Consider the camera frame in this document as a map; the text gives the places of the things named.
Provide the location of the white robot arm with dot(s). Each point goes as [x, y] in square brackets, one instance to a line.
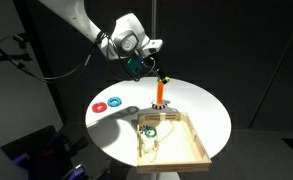
[128, 41]

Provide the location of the teal black gripper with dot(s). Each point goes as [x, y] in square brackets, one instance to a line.
[138, 68]

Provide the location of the wooden tray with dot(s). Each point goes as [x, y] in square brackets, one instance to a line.
[168, 142]

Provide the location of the white round table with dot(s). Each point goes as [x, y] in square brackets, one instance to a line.
[112, 116]

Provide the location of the orange ring toss peg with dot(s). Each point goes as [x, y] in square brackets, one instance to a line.
[160, 89]

